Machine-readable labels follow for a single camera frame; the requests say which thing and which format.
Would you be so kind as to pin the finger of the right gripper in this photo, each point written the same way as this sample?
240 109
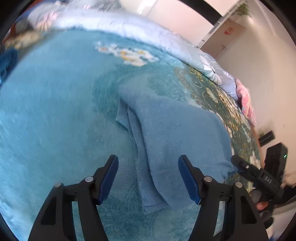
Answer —
245 169

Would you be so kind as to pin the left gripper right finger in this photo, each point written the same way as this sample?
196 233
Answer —
226 211

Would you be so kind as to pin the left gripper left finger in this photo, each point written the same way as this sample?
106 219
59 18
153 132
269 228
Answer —
55 219

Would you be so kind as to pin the blue fleece garment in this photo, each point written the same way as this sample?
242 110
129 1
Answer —
163 129

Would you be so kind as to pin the stack of folded clothes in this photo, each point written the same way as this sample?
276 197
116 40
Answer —
8 62

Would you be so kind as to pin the person's right hand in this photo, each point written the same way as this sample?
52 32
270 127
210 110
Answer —
262 205

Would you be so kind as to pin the pink floral quilt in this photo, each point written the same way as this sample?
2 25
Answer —
244 98

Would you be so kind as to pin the floral plush bed blanket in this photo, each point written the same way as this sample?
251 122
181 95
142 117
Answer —
58 110

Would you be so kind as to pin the wooden door with red sign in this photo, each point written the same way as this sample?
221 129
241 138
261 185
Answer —
222 38

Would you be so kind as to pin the white black sliding wardrobe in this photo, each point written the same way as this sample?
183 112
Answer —
193 20

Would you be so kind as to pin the green hanging plant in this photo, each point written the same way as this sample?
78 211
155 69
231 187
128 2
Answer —
243 10

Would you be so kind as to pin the light blue floral duvet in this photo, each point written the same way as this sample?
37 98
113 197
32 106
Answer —
107 16

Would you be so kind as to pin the black speaker by wall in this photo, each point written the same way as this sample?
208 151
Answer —
266 138

